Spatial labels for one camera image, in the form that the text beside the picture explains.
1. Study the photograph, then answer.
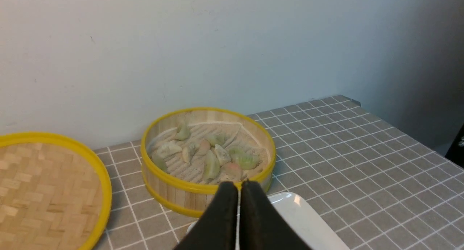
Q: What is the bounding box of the white square plate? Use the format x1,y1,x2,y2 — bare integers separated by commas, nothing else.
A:
186,192,351,250

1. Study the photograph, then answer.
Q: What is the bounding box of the bamboo steamer basket yellow rim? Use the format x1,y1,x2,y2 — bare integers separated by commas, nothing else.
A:
140,107,276,217

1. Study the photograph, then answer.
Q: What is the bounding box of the pink dumpling front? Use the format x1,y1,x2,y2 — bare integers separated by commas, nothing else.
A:
219,162,243,182

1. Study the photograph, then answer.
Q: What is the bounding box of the grey checkered tablecloth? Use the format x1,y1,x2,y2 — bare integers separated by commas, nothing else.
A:
95,95,464,250

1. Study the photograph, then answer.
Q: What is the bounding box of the green dumpling far left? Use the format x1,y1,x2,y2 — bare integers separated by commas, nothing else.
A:
151,153,167,173

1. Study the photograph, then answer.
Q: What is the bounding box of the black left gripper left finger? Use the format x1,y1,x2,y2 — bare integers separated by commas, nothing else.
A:
175,181,239,250

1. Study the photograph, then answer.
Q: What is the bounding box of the green dumpling right of centre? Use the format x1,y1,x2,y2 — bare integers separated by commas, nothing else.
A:
228,146,246,157

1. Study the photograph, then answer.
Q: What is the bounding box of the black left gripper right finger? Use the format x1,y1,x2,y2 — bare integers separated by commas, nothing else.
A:
239,180,311,250

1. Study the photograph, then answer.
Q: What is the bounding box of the dark object at right edge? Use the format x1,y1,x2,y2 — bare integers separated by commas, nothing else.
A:
445,125,464,168

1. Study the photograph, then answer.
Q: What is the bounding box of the green dumpling at back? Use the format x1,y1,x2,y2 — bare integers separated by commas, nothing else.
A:
174,123,190,141

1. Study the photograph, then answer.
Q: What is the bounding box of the green dumpling front right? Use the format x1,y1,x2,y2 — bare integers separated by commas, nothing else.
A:
231,154,260,170

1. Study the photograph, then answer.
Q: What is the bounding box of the bamboo steamer lid yellow rim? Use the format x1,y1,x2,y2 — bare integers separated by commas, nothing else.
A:
0,132,112,250

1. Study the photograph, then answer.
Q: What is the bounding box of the white dumpling left back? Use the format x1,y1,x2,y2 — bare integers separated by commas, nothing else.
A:
156,141,183,159

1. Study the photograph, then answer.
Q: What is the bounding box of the green dumpling centre back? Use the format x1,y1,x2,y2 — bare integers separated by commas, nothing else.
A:
204,133,226,147

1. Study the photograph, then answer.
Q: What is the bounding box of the white dumpling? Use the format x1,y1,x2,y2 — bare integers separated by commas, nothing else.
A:
156,141,183,159
213,144,232,166

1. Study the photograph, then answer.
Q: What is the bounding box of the pink dumpling centre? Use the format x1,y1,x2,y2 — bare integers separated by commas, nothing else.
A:
197,139,211,156

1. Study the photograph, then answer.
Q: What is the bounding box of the green dumpling centre front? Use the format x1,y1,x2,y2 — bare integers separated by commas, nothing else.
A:
202,150,220,181

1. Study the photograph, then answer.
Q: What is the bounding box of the white dumpling centre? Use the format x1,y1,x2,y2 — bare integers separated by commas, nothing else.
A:
213,144,232,166

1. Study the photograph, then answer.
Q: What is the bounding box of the pink dumpling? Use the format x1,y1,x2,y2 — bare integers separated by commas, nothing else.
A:
197,139,211,156
219,162,243,182

